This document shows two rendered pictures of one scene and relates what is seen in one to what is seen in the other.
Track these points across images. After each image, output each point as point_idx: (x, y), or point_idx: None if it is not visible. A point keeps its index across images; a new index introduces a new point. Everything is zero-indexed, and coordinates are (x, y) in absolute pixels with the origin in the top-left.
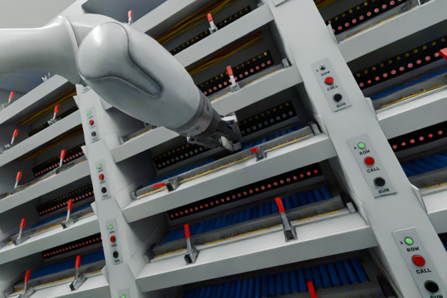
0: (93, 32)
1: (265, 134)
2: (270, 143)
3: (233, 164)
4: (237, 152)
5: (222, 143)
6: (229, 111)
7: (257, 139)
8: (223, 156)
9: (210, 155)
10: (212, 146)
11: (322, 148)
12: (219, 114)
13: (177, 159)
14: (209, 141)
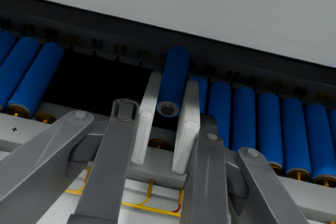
0: None
1: (280, 70)
2: (309, 210)
3: (130, 190)
4: (154, 62)
5: (132, 147)
6: (300, 49)
7: (245, 68)
8: (100, 49)
9: (52, 18)
10: (72, 181)
11: None
12: (223, 20)
13: None
14: (65, 169)
